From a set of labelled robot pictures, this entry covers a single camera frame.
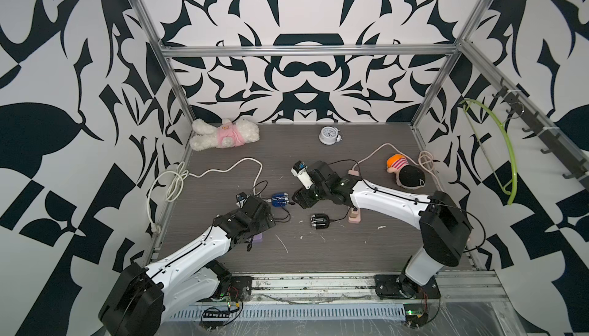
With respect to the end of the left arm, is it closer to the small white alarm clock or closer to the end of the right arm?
the end of the right arm

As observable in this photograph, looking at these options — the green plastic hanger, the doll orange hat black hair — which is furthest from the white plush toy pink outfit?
the green plastic hanger

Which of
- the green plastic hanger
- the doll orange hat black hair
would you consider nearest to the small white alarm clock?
the doll orange hat black hair

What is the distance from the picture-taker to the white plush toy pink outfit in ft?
3.35

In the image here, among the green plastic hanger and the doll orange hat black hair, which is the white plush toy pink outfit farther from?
the green plastic hanger

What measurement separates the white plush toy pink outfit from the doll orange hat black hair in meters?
0.61

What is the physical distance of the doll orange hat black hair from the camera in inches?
36.9

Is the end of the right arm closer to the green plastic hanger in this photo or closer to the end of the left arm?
the end of the left arm

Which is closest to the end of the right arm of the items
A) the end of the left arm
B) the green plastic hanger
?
the end of the left arm

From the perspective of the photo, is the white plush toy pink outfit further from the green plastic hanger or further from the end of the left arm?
the green plastic hanger
